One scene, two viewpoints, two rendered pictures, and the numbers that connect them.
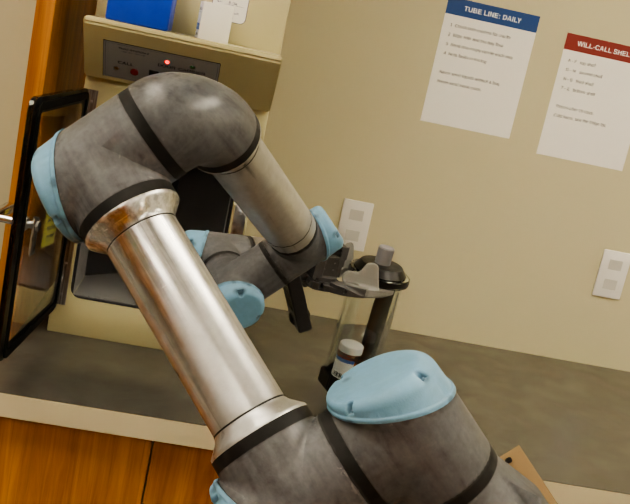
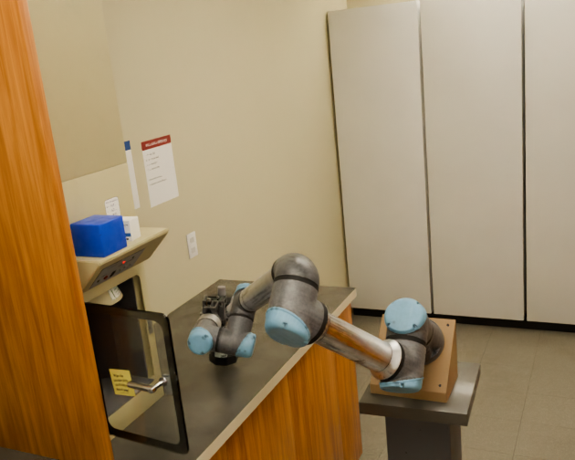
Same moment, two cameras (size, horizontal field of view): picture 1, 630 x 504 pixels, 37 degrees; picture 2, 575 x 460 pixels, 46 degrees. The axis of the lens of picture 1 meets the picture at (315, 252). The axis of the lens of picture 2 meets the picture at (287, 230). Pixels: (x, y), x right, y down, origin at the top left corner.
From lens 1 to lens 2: 1.63 m
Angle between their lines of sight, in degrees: 55
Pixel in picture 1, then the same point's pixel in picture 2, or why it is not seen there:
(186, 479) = (236, 441)
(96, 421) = (216, 444)
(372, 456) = (423, 335)
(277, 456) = (409, 356)
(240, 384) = (384, 346)
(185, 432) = (239, 418)
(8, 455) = not seen: outside the picture
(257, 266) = (246, 323)
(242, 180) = not seen: hidden behind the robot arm
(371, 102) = not seen: hidden behind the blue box
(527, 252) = (164, 256)
